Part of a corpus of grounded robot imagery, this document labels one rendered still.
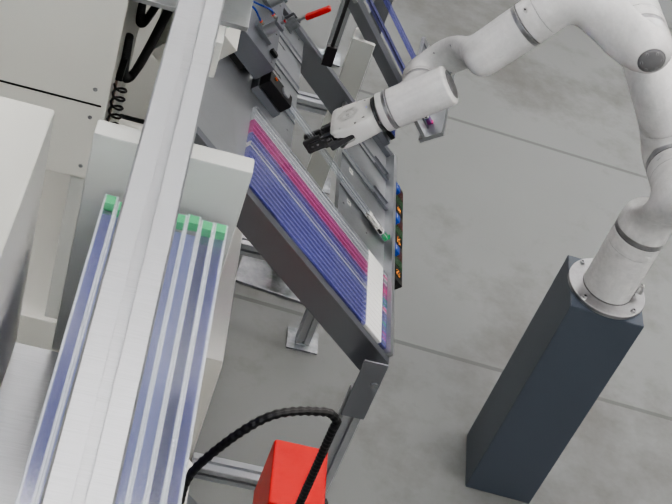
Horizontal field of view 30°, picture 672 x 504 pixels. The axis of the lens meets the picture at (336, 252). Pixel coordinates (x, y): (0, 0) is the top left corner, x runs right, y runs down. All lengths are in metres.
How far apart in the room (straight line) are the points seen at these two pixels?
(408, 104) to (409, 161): 1.77
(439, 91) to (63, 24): 0.80
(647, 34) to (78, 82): 1.05
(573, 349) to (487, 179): 1.48
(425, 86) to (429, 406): 1.24
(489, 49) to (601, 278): 0.69
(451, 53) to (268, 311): 1.25
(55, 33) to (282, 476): 0.84
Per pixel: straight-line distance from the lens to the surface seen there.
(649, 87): 2.59
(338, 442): 2.67
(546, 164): 4.58
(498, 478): 3.35
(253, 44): 2.45
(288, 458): 2.23
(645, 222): 2.79
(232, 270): 2.75
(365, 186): 2.83
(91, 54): 2.13
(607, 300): 2.94
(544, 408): 3.15
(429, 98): 2.53
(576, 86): 5.09
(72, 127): 2.22
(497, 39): 2.47
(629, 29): 2.45
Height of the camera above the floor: 2.48
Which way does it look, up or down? 40 degrees down
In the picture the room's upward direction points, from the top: 21 degrees clockwise
